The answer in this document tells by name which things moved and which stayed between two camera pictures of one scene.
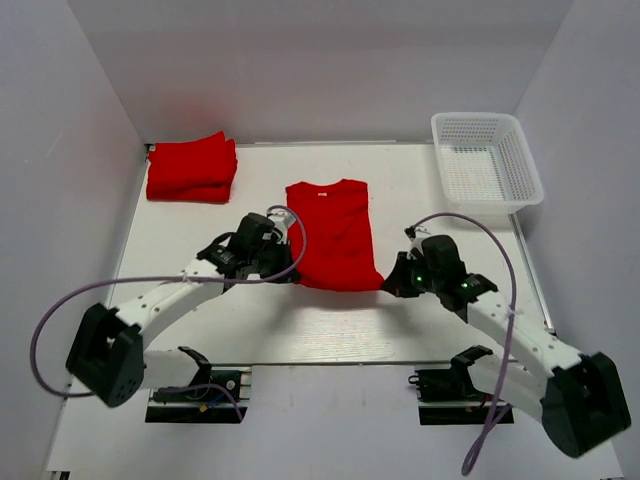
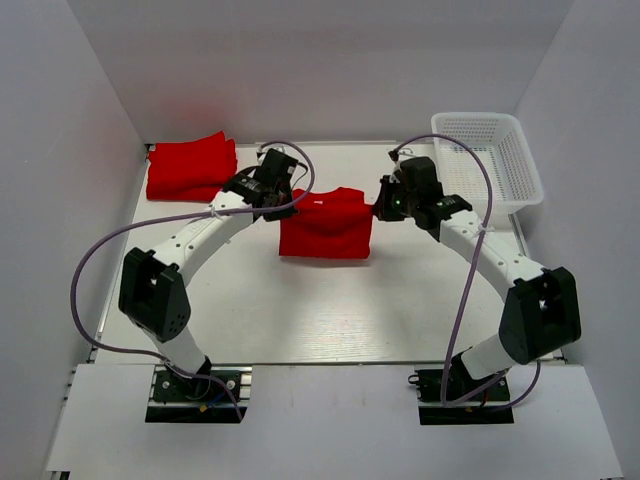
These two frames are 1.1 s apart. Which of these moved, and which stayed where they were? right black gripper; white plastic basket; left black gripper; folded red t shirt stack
Moved: left black gripper; right black gripper
Stayed: white plastic basket; folded red t shirt stack
